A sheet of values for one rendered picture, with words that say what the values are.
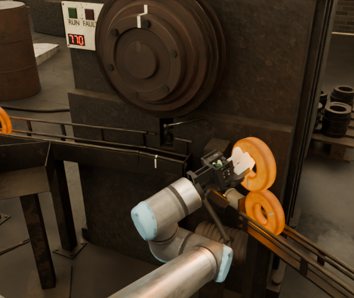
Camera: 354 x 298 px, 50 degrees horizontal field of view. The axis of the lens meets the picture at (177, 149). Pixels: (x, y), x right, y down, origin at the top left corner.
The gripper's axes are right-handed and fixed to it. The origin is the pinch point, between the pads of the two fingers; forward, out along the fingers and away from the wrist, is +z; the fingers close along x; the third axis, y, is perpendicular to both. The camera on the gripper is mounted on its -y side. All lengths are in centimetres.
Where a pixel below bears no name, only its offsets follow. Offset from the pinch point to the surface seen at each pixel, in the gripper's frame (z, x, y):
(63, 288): -70, 69, -74
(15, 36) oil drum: -13, 331, -22
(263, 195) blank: 1.4, -0.1, -15.4
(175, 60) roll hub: 0.3, 32.0, 22.0
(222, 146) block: 7.6, 28.0, -14.6
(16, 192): -63, 68, -15
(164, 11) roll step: 4, 39, 35
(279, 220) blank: 0.7, -7.2, -20.6
